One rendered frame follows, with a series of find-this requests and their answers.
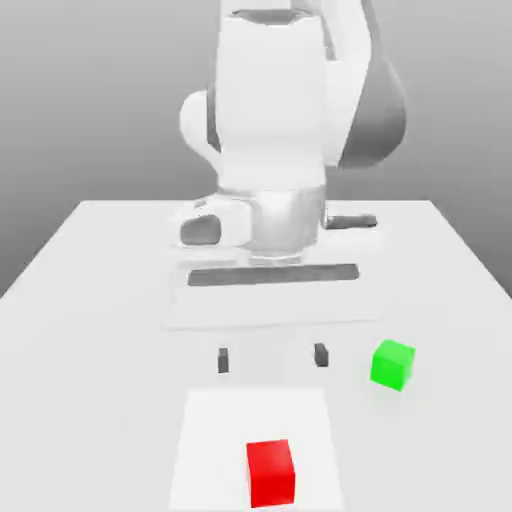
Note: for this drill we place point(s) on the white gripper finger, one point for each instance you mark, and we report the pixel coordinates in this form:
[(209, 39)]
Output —
[(321, 355), (223, 360)]

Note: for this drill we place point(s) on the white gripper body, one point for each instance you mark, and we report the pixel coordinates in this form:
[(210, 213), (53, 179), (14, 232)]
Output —
[(272, 298)]

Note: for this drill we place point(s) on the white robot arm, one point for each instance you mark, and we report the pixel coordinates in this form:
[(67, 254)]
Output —
[(272, 100)]

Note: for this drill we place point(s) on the small green cube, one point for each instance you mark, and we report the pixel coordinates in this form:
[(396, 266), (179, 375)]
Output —
[(392, 364)]

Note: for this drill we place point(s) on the small red cube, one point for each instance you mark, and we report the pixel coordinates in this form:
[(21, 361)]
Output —
[(271, 474)]

